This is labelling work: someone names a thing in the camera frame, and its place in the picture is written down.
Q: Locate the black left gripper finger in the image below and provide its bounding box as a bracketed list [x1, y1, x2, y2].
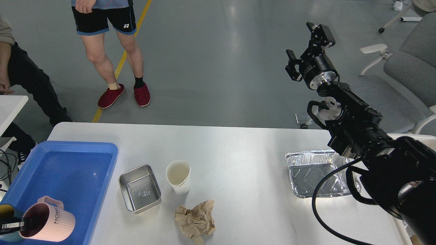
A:
[0, 218, 27, 235]

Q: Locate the grey office chair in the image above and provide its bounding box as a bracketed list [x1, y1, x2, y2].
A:
[295, 12, 436, 135]

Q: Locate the standing person in shorts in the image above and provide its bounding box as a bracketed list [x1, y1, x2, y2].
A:
[71, 0, 151, 109]

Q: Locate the square stainless steel tray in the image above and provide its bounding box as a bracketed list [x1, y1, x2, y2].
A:
[119, 164, 162, 214]

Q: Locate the teal ceramic mug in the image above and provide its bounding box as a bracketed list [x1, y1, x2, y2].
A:
[0, 204, 24, 244]

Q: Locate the seated person in black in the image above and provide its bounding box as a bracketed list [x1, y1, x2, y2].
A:
[0, 14, 73, 164]

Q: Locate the white paper cup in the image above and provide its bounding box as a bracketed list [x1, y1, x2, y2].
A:
[166, 160, 191, 195]

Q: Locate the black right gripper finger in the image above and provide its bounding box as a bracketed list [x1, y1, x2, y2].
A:
[285, 49, 304, 82]
[306, 22, 336, 59]

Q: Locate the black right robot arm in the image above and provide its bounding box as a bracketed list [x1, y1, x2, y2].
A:
[285, 22, 436, 245]

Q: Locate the pink mug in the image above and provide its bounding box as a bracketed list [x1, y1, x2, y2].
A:
[19, 196, 75, 242]

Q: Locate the blue plastic tray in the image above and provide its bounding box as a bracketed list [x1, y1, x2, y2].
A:
[1, 141, 118, 245]

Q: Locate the aluminium foil tray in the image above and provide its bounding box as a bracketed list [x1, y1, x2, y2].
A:
[285, 149, 352, 198]

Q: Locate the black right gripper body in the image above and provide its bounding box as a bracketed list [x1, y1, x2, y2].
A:
[296, 54, 339, 90]

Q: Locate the crumpled brown paper napkin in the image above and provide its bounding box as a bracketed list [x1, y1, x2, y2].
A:
[174, 199, 216, 245]

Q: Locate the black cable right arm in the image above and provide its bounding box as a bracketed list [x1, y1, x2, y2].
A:
[312, 158, 378, 245]

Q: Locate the white chair base far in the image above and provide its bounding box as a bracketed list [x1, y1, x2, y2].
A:
[378, 0, 436, 33]

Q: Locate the white side table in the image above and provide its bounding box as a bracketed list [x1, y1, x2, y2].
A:
[0, 95, 29, 135]

